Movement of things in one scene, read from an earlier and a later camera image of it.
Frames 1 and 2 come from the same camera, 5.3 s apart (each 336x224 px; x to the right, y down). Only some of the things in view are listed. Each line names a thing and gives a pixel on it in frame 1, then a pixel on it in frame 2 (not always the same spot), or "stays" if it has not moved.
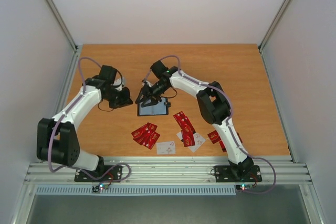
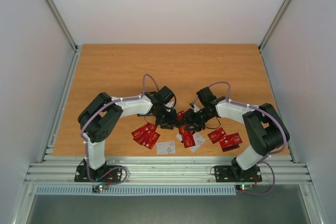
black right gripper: [148, 91] to [194, 118]
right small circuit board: [245, 187] stays
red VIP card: [188, 138] stays
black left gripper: [126, 101] to [173, 120]
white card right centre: [199, 139] stays
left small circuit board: [97, 188] stays
